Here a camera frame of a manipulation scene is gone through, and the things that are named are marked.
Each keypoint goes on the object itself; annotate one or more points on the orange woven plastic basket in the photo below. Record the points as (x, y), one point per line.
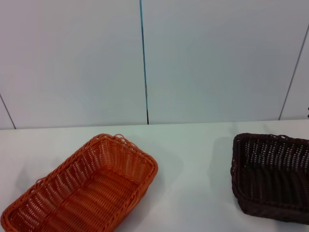
(101, 191)

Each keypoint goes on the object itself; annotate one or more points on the dark brown woven plastic basket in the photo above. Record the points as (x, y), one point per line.
(272, 183)

